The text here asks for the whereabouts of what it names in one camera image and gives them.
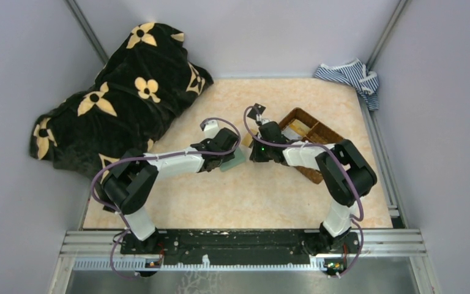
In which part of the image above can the green card holder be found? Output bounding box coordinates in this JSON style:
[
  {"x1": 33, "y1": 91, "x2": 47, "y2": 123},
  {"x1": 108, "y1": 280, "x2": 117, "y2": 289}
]
[{"x1": 220, "y1": 146, "x2": 246, "y2": 172}]

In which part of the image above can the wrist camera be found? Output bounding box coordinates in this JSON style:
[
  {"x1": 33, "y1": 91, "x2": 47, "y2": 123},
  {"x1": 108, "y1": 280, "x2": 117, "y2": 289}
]
[
  {"x1": 256, "y1": 115, "x2": 271, "y2": 126},
  {"x1": 200, "y1": 119, "x2": 220, "y2": 139}
]

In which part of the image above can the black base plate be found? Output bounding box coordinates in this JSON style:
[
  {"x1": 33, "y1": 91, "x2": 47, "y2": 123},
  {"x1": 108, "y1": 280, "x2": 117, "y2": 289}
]
[{"x1": 120, "y1": 229, "x2": 359, "y2": 266}]

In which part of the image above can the black card on table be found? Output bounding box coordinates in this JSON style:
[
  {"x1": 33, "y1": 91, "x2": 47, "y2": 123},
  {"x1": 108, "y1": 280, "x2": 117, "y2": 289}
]
[{"x1": 246, "y1": 103, "x2": 266, "y2": 121}]

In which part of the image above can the gold card on table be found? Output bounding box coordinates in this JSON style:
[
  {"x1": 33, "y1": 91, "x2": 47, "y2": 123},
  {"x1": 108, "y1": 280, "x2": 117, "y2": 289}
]
[{"x1": 241, "y1": 129, "x2": 258, "y2": 148}]

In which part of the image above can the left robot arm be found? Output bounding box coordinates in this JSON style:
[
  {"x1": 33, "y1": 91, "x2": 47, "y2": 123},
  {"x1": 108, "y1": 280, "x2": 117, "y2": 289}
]
[{"x1": 102, "y1": 128, "x2": 239, "y2": 254}]

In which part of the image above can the aluminium frame rail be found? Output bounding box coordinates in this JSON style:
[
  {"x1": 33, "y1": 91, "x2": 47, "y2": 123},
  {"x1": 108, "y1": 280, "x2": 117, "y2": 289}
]
[{"x1": 49, "y1": 228, "x2": 441, "y2": 293}]

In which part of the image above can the woven wicker divided basket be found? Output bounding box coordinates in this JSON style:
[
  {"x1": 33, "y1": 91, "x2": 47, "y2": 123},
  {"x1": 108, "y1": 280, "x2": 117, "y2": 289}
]
[{"x1": 278, "y1": 107, "x2": 346, "y2": 185}]

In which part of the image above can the black floral blanket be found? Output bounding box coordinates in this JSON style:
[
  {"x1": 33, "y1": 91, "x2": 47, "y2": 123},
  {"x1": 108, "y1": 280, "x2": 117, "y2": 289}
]
[{"x1": 29, "y1": 22, "x2": 214, "y2": 178}]

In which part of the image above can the purple cable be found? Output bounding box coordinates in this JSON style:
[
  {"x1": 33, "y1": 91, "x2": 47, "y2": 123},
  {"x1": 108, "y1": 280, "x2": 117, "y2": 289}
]
[
  {"x1": 90, "y1": 118, "x2": 242, "y2": 228},
  {"x1": 243, "y1": 105, "x2": 365, "y2": 223}
]

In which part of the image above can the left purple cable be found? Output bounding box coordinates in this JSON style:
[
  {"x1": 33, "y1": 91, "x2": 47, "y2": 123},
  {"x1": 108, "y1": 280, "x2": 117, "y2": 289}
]
[{"x1": 90, "y1": 118, "x2": 242, "y2": 228}]

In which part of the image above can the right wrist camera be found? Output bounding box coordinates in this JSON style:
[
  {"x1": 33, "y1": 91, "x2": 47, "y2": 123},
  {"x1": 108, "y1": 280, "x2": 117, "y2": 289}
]
[{"x1": 256, "y1": 115, "x2": 271, "y2": 126}]

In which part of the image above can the blue striped cloth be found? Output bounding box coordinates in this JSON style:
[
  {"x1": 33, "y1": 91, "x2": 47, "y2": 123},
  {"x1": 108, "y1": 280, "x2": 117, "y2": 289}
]
[{"x1": 313, "y1": 58, "x2": 379, "y2": 111}]

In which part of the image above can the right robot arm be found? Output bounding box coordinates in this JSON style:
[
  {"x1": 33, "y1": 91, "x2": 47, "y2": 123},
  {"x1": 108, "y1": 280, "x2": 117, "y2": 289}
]
[{"x1": 250, "y1": 119, "x2": 378, "y2": 252}]

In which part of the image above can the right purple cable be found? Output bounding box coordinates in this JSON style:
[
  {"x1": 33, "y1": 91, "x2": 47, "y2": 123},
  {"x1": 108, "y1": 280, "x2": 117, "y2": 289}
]
[{"x1": 243, "y1": 105, "x2": 365, "y2": 223}]

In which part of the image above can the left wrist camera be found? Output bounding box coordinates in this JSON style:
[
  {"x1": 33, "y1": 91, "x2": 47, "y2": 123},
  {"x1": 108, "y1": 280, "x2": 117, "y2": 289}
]
[{"x1": 200, "y1": 119, "x2": 220, "y2": 139}]

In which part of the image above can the silver card in basket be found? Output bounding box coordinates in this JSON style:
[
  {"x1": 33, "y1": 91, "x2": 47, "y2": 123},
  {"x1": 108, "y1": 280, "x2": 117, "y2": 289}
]
[{"x1": 282, "y1": 126, "x2": 303, "y2": 141}]

